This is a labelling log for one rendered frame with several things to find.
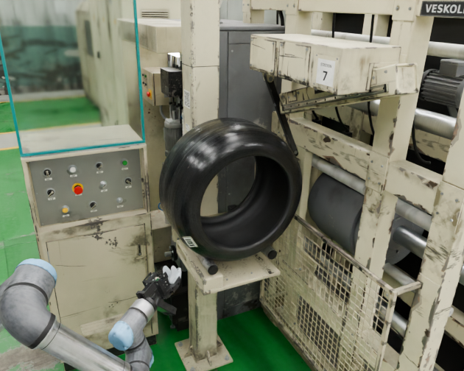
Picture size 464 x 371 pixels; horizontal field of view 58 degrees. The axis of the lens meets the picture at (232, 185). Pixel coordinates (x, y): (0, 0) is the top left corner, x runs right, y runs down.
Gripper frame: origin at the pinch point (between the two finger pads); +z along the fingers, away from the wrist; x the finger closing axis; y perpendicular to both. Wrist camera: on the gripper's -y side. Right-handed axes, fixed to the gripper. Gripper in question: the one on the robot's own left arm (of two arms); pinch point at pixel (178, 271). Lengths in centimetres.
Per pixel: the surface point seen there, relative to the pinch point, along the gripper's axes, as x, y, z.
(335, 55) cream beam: -65, 53, 38
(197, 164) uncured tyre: -11.8, 32.4, 20.1
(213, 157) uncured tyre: -17.5, 32.5, 23.3
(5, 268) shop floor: 221, -34, 54
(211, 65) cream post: -8, 60, 62
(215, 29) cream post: -14, 72, 65
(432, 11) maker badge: -92, 54, 58
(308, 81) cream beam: -52, 46, 45
